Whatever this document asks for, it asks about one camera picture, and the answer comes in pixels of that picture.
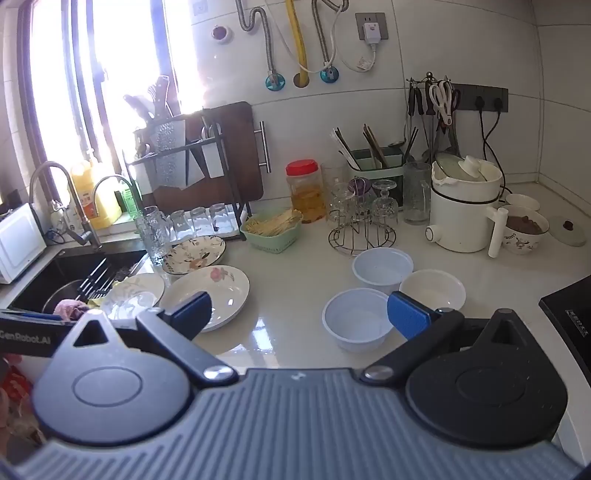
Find small metal faucet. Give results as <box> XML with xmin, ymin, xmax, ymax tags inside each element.
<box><xmin>91</xmin><ymin>175</ymin><xmax>144</xmax><ymax>217</ymax></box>

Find textured glass pitcher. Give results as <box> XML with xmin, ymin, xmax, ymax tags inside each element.
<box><xmin>135</xmin><ymin>206</ymin><xmax>172</xmax><ymax>266</ymax></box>

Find tall clear glass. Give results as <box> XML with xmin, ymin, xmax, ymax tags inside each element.
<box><xmin>321</xmin><ymin>164</ymin><xmax>352</xmax><ymax>222</ymax></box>

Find white plate with pink flower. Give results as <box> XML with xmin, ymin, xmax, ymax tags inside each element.
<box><xmin>159</xmin><ymin>265</ymin><xmax>251</xmax><ymax>333</ymax></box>

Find tall metal faucet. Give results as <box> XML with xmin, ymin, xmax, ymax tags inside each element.
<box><xmin>28</xmin><ymin>161</ymin><xmax>103</xmax><ymax>250</ymax></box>

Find metal flexible hose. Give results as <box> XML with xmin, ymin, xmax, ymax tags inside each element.
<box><xmin>235</xmin><ymin>0</ymin><xmax>283</xmax><ymax>90</ymax></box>
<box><xmin>311</xmin><ymin>0</ymin><xmax>340</xmax><ymax>85</ymax></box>

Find white box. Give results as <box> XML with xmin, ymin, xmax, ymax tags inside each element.
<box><xmin>0</xmin><ymin>203</ymin><xmax>48</xmax><ymax>284</ymax></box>

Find clear glass mug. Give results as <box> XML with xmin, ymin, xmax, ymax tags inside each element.
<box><xmin>403</xmin><ymin>161</ymin><xmax>432</xmax><ymax>226</ymax></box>

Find black power cable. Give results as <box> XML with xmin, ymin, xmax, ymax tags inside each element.
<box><xmin>478</xmin><ymin>99</ymin><xmax>513</xmax><ymax>195</ymax></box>

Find translucent plastic bowl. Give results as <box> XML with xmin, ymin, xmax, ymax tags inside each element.
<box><xmin>322</xmin><ymin>288</ymin><xmax>394</xmax><ymax>354</ymax></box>
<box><xmin>352</xmin><ymin>248</ymin><xmax>414</xmax><ymax>296</ymax></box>

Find white ceramic bowl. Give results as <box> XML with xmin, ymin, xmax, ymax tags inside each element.
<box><xmin>399</xmin><ymin>270</ymin><xmax>467</xmax><ymax>311</ymax></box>

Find green bottle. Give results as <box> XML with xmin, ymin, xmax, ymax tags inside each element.
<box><xmin>115</xmin><ymin>178</ymin><xmax>141</xmax><ymax>217</ymax></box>

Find yellow oil bottle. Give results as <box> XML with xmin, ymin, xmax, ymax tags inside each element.
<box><xmin>69</xmin><ymin>148</ymin><xmax>123</xmax><ymax>229</ymax></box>

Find white plate with grey pattern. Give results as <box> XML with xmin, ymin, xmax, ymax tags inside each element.
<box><xmin>99</xmin><ymin>273</ymin><xmax>166</xmax><ymax>324</ymax></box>

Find wooden cutting board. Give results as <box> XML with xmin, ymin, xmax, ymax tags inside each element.
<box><xmin>185</xmin><ymin>102</ymin><xmax>265</xmax><ymax>213</ymax></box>

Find upturned stemmed glass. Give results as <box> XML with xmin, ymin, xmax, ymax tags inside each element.
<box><xmin>369</xmin><ymin>180</ymin><xmax>399</xmax><ymax>223</ymax></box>

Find white cable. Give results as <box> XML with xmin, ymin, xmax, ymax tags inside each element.
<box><xmin>277</xmin><ymin>0</ymin><xmax>377</xmax><ymax>75</ymax></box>

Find grey wall socket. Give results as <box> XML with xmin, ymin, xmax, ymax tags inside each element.
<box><xmin>355</xmin><ymin>12</ymin><xmax>387</xmax><ymax>41</ymax></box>

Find green utensil holder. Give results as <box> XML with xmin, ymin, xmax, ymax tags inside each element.
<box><xmin>344</xmin><ymin>148</ymin><xmax>407</xmax><ymax>190</ymax></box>

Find black power strip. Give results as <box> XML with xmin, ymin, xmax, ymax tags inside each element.
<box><xmin>450</xmin><ymin>83</ymin><xmax>509</xmax><ymax>114</ymax></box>

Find green plastic basket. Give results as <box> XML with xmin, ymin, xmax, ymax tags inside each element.
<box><xmin>240</xmin><ymin>209</ymin><xmax>304</xmax><ymax>254</ymax></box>

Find black dish rack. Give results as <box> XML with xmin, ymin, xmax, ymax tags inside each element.
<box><xmin>122</xmin><ymin>108</ymin><xmax>252</xmax><ymax>241</ymax></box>

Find wooden chopsticks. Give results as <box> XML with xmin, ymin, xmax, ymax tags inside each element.
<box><xmin>362</xmin><ymin>124</ymin><xmax>389</xmax><ymax>168</ymax></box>

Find smooth steel cleaver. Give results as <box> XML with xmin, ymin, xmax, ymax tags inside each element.
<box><xmin>185</xmin><ymin>136</ymin><xmax>228</xmax><ymax>180</ymax></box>

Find small white bowl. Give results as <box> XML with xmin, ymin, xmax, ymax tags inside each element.
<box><xmin>505</xmin><ymin>193</ymin><xmax>541</xmax><ymax>212</ymax></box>

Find yellow gas pipe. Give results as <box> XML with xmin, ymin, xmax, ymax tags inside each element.
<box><xmin>285</xmin><ymin>0</ymin><xmax>311</xmax><ymax>88</ymax></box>

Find white lid with knob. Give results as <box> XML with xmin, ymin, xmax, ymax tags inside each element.
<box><xmin>548</xmin><ymin>216</ymin><xmax>587</xmax><ymax>247</ymax></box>

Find white electric cooker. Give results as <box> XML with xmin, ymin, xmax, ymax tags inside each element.
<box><xmin>425</xmin><ymin>156</ymin><xmax>509</xmax><ymax>258</ymax></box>

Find black kitchen sink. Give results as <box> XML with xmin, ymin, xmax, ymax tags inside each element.
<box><xmin>7</xmin><ymin>247</ymin><xmax>151</xmax><ymax>319</ymax></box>

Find textured steel cleaver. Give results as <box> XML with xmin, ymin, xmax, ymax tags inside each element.
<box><xmin>152</xmin><ymin>117</ymin><xmax>186</xmax><ymax>188</ymax></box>

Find wire glass rack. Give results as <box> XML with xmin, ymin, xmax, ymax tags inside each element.
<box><xmin>329</xmin><ymin>182</ymin><xmax>399</xmax><ymax>257</ymax></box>

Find dried noodles bundle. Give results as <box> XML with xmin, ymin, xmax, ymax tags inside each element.
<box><xmin>246</xmin><ymin>210</ymin><xmax>301</xmax><ymax>236</ymax></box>

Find floral plate with dark rim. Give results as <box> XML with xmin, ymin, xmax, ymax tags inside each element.
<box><xmin>161</xmin><ymin>235</ymin><xmax>228</xmax><ymax>276</ymax></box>

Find pink cloth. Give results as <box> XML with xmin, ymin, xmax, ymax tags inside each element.
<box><xmin>53</xmin><ymin>299</ymin><xmax>90</xmax><ymax>321</ymax></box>

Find black induction cooktop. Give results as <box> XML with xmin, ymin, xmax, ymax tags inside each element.
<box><xmin>539</xmin><ymin>276</ymin><xmax>591</xmax><ymax>354</ymax></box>

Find white kitchen scissors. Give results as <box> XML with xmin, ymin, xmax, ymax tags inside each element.
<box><xmin>429</xmin><ymin>79</ymin><xmax>456</xmax><ymax>126</ymax></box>

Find upturned clear glass cup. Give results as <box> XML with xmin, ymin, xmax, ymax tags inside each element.
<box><xmin>329</xmin><ymin>182</ymin><xmax>360</xmax><ymax>223</ymax></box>

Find patterned ceramic bowl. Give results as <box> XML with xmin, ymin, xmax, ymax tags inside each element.
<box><xmin>501</xmin><ymin>205</ymin><xmax>550</xmax><ymax>256</ymax></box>

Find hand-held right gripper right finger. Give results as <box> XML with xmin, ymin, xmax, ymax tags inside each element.
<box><xmin>359</xmin><ymin>291</ymin><xmax>550</xmax><ymax>385</ymax></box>

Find red lid plastic jar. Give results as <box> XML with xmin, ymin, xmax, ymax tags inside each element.
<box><xmin>285</xmin><ymin>159</ymin><xmax>324</xmax><ymax>225</ymax></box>

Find upturned small glass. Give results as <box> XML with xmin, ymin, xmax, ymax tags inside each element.
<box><xmin>168</xmin><ymin>210</ymin><xmax>192</xmax><ymax>241</ymax></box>
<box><xmin>189</xmin><ymin>206</ymin><xmax>211</xmax><ymax>236</ymax></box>
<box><xmin>209</xmin><ymin>203</ymin><xmax>234</xmax><ymax>234</ymax></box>

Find hanging utensil rack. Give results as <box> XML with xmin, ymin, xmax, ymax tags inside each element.
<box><xmin>406</xmin><ymin>71</ymin><xmax>462</xmax><ymax>158</ymax></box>

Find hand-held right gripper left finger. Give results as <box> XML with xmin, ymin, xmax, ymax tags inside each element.
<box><xmin>51</xmin><ymin>292</ymin><xmax>238</xmax><ymax>387</ymax></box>

